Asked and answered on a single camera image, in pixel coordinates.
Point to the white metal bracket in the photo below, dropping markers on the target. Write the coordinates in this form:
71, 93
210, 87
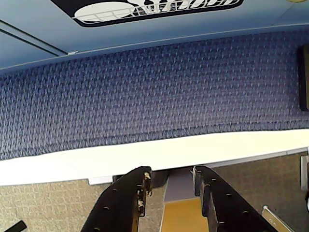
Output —
303, 172

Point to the light blue toy kitchen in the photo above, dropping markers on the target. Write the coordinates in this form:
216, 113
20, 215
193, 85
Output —
169, 33

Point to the yellow and grey panel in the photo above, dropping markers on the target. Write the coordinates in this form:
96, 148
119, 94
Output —
181, 207

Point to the dark block object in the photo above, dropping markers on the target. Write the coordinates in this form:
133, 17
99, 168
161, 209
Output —
304, 77

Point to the black bar object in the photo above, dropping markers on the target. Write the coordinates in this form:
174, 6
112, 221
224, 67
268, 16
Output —
18, 227

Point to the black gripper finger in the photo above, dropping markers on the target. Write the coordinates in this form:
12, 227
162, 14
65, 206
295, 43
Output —
118, 203
229, 205

